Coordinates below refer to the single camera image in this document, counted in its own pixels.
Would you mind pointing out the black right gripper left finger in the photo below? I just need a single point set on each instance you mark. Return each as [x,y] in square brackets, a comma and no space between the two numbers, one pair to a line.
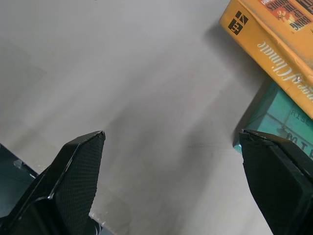
[61,186]

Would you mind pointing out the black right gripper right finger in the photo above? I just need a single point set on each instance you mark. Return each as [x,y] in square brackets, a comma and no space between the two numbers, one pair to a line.
[276,181]

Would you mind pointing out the teal green book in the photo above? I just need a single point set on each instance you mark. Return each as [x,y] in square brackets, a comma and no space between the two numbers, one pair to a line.
[271,115]

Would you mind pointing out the yellow book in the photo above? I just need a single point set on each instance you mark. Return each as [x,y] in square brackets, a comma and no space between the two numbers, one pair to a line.
[274,31]

